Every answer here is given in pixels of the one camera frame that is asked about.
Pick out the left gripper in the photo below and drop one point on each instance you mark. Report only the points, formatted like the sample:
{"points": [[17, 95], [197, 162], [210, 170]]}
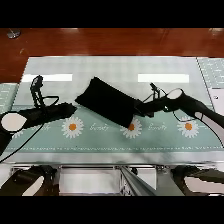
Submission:
{"points": [[61, 110]]}

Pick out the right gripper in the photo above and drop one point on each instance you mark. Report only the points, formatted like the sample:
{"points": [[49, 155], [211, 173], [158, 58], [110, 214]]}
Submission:
{"points": [[150, 107]]}

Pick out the black garment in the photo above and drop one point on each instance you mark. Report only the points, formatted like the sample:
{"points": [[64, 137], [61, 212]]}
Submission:
{"points": [[106, 100]]}

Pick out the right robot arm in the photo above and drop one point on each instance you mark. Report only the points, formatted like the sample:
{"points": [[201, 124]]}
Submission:
{"points": [[196, 108]]}

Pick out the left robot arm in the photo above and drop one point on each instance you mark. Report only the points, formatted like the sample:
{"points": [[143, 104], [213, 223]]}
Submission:
{"points": [[20, 121]]}

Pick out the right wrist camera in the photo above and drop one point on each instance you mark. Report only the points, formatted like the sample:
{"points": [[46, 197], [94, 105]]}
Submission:
{"points": [[155, 90]]}

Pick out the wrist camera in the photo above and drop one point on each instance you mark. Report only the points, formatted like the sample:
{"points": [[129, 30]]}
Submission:
{"points": [[36, 90], [155, 90]]}

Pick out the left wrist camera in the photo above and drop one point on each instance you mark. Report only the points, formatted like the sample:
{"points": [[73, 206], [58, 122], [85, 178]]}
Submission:
{"points": [[36, 90]]}

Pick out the silver frame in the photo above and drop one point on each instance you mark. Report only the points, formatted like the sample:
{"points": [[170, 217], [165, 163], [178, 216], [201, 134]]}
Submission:
{"points": [[133, 176]]}

